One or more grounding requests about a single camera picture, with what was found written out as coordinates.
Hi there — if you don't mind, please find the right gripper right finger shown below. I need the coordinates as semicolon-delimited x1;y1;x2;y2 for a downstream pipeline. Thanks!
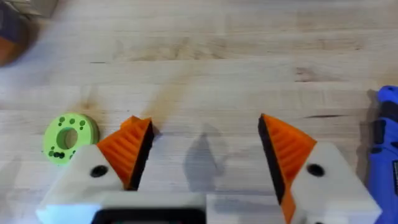
257;113;382;224

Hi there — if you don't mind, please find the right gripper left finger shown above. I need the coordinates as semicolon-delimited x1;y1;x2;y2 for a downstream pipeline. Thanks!
35;115;155;207

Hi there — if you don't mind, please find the blue electric screwdriver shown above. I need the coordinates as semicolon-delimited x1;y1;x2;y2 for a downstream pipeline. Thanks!
368;85;398;224

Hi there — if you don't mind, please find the green disc with holes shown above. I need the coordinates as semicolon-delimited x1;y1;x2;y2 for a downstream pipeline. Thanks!
42;112;101;166

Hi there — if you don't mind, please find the brown tub with toys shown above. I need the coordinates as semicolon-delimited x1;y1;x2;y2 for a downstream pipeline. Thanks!
0;1;41;68

